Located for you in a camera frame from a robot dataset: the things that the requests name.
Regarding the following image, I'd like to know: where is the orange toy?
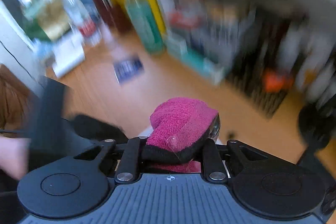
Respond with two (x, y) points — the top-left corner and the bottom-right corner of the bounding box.
(263, 69), (294, 93)

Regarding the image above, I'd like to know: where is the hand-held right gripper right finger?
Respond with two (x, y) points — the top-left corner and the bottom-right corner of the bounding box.
(201, 139), (263, 183)

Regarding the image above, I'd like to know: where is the small blue packet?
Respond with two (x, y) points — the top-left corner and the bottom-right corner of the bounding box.
(113, 55), (145, 86)

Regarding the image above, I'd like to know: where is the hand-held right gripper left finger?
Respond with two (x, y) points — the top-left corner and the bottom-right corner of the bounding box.
(74, 136), (148, 183)

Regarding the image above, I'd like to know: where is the green glass bottle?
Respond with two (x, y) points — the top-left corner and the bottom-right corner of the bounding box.
(112, 0), (166, 54)

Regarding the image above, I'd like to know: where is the pink terry cloth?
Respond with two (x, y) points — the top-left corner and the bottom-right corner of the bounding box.
(143, 97), (219, 173)

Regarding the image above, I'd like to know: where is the brown wooden chair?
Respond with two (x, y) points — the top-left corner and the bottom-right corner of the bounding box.
(0, 64), (36, 131)

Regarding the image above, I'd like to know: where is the person's left forearm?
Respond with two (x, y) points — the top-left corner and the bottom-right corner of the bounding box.
(0, 136), (30, 180)

